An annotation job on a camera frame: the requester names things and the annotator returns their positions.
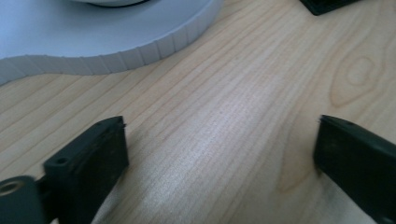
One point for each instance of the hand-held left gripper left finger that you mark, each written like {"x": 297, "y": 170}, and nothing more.
{"x": 90, "y": 161}

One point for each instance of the white key stand with bowl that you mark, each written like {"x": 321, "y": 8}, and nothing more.
{"x": 93, "y": 31}

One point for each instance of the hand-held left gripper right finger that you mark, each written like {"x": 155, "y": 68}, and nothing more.
{"x": 358, "y": 161}

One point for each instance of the black wallet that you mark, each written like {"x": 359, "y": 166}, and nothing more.
{"x": 323, "y": 5}

